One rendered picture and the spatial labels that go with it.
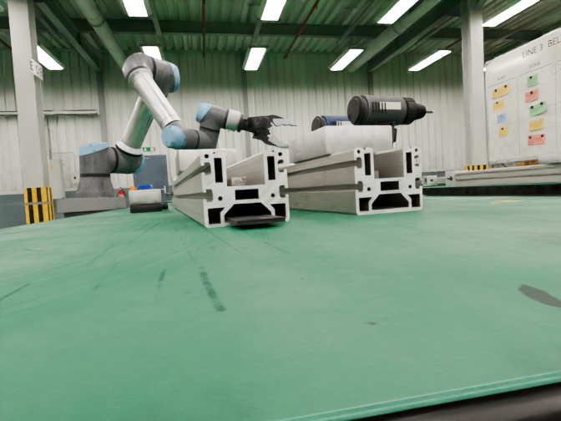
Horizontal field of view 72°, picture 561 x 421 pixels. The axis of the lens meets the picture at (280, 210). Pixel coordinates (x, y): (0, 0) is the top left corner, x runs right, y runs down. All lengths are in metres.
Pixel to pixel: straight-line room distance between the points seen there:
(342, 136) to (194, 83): 12.09
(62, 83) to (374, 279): 13.09
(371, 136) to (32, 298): 0.50
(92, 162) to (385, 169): 1.37
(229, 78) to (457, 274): 12.60
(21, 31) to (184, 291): 7.91
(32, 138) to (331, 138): 7.18
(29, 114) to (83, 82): 5.54
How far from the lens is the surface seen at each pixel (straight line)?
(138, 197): 1.07
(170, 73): 1.68
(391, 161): 0.56
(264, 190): 0.45
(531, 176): 2.18
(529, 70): 4.08
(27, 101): 7.71
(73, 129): 12.83
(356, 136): 0.58
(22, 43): 7.97
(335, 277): 0.16
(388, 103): 0.82
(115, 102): 12.70
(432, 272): 0.17
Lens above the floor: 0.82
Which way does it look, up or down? 3 degrees down
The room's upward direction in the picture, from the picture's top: 3 degrees counter-clockwise
